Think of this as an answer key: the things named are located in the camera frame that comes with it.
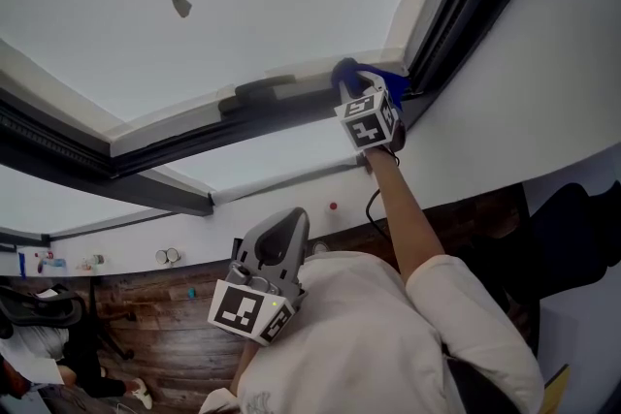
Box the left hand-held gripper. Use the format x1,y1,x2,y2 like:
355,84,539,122
207,207,311,347

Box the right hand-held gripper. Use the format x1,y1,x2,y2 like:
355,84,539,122
333,67,408,155

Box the blue cleaning cloth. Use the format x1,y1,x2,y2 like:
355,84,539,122
331,56,412,113

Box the person's left forearm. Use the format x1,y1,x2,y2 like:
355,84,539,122
229,337,262,398

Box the person's right forearm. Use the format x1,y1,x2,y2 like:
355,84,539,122
363,146,446,283

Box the person's white sweatshirt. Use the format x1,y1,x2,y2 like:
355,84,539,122
198,250,545,414

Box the black mesh office chair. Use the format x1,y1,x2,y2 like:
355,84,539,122
0,283,137,361

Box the yellow wooden board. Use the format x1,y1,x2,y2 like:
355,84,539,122
539,363,572,414

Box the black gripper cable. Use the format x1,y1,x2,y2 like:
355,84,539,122
364,144,402,239

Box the black window handle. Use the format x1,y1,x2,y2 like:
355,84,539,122
217,73,298,115

